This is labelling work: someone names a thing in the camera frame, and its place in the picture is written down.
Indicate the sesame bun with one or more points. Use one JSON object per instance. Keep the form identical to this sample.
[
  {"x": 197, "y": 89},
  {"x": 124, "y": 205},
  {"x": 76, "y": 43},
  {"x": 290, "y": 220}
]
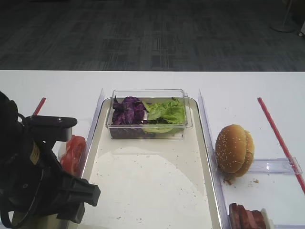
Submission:
[
  {"x": 230, "y": 148},
  {"x": 249, "y": 157}
]

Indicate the red tomato slices stack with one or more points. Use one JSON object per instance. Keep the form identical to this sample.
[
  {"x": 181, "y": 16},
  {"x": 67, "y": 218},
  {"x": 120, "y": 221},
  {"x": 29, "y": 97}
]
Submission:
[{"x": 71, "y": 159}]

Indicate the upper right clear rail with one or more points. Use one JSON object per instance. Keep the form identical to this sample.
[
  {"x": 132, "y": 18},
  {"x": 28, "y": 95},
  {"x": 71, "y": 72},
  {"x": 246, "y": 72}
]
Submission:
[{"x": 286, "y": 166}]

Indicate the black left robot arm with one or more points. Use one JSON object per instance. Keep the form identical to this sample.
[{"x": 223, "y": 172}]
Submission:
[{"x": 18, "y": 151}]

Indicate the green lettuce leaves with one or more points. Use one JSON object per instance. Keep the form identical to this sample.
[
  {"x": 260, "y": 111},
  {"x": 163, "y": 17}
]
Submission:
[{"x": 170, "y": 112}]

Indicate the brown meat patty slices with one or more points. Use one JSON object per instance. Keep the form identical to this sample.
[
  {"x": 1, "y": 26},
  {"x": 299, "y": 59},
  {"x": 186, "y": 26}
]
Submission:
[{"x": 240, "y": 218}]

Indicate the right red strip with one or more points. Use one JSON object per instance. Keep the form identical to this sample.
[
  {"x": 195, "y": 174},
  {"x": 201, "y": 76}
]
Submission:
[{"x": 282, "y": 144}]

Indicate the purple cabbage leaves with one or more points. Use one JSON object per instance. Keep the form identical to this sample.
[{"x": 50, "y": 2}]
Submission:
[{"x": 130, "y": 111}]

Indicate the red strip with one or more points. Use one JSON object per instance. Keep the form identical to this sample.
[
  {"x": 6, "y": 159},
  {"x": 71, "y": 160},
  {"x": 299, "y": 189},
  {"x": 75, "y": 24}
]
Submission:
[
  {"x": 39, "y": 106},
  {"x": 282, "y": 144}
]

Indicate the sesame top bun front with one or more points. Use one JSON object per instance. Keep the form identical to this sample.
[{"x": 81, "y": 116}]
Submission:
[{"x": 230, "y": 148}]

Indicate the right long clear divider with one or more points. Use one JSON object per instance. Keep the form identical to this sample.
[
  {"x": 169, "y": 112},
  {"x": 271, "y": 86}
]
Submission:
[{"x": 223, "y": 217}]

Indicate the left red strip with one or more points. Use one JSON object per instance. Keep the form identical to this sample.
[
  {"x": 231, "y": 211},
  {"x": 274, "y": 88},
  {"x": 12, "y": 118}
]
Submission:
[{"x": 39, "y": 106}]

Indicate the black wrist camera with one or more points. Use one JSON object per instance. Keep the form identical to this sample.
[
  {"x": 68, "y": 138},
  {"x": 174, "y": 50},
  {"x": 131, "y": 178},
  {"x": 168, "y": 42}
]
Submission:
[{"x": 51, "y": 128}]

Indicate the silver metal tray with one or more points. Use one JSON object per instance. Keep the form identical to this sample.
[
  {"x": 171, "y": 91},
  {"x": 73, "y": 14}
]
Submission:
[{"x": 150, "y": 183}]

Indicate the white pusher behind patties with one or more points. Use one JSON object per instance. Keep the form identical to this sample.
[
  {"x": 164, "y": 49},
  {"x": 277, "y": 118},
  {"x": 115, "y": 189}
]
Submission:
[{"x": 268, "y": 222}]

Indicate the long clear divider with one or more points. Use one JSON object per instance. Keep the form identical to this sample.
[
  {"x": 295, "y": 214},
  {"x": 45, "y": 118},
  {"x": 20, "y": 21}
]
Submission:
[
  {"x": 84, "y": 158},
  {"x": 223, "y": 217}
]

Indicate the sesame bun behind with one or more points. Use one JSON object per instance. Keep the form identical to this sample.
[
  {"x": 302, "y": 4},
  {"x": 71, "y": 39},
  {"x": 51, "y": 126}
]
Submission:
[{"x": 249, "y": 157}]

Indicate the clear plastic salad box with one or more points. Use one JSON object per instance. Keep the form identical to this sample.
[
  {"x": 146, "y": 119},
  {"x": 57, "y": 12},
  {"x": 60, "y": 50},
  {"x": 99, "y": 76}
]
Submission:
[{"x": 148, "y": 96}]

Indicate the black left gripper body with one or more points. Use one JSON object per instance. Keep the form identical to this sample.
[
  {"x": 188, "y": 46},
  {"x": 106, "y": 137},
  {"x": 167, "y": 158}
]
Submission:
[{"x": 48, "y": 189}]

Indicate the left long clear divider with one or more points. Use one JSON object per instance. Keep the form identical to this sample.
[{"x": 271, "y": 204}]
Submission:
[{"x": 84, "y": 158}]

